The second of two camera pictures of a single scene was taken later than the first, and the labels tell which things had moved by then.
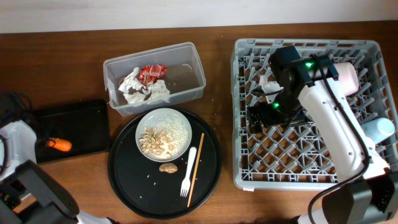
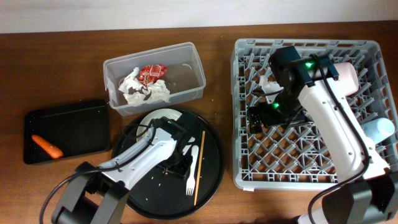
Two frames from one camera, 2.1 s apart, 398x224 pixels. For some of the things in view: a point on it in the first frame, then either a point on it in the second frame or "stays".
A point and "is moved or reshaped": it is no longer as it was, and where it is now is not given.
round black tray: x=160 y=190 stays
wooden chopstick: x=194 y=173 is moved or reshaped
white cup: x=378 y=129 stays
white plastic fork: x=186 y=183 is moved or reshaped
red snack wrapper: x=149 y=73 stays
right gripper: x=262 y=109 stays
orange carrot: x=62 y=144 to x=53 y=150
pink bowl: x=347 y=77 stays
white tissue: x=158 y=91 stays
